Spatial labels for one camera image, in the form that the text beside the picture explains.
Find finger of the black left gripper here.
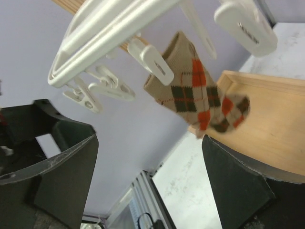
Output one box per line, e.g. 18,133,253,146
0,99,97,160

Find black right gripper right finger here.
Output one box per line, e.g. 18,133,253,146
202,135,305,229

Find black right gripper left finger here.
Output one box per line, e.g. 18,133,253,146
0,135,99,229

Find argyle sock beige orange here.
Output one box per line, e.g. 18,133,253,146
143,31,250,138

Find white plastic clip hanger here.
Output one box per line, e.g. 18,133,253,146
48,0,277,113

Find wooden hanger stand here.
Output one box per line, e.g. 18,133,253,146
48,0,305,183

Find aluminium frame post left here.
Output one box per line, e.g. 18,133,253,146
257,0,276,28

